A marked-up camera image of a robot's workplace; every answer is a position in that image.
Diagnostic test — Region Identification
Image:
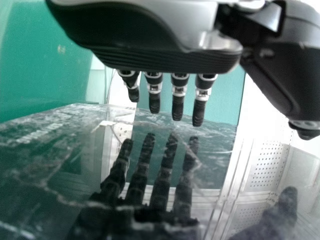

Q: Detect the black oven with glass door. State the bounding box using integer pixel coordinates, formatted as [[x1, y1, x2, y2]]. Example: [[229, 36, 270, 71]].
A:
[[0, 103, 320, 240]]

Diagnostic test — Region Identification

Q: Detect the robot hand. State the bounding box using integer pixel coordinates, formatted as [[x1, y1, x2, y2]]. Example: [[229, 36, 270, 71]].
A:
[[44, 0, 320, 141]]

